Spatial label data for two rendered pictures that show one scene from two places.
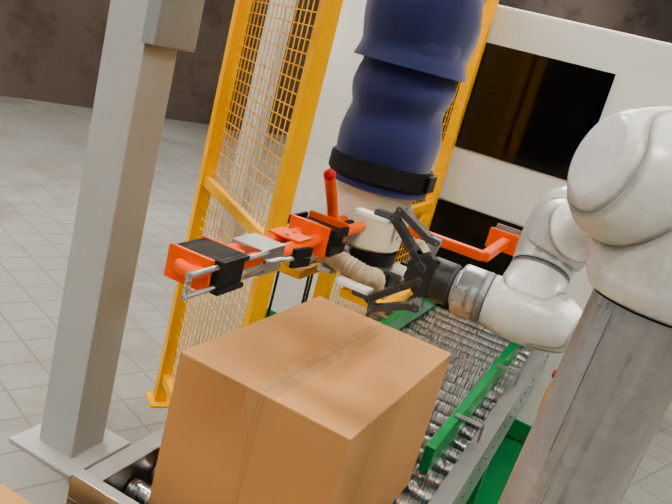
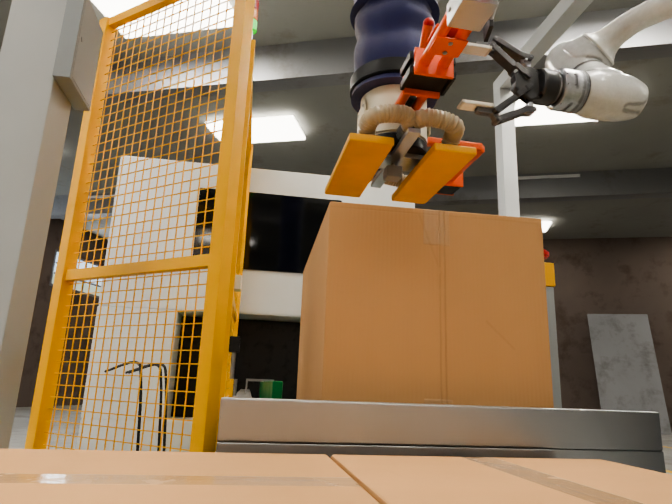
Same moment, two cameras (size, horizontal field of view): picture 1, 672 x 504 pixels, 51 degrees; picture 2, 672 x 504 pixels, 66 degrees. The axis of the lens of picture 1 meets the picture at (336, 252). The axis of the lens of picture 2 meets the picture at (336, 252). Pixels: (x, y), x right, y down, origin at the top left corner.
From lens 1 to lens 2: 1.31 m
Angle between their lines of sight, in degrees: 43
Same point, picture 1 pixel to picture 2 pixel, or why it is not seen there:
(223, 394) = (396, 227)
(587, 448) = not seen: outside the picture
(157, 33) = (72, 68)
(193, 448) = (373, 308)
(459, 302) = (573, 84)
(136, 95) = (44, 129)
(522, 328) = (624, 88)
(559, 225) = (596, 37)
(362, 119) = (391, 32)
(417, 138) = not seen: hidden behind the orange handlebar
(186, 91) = not seen: outside the picture
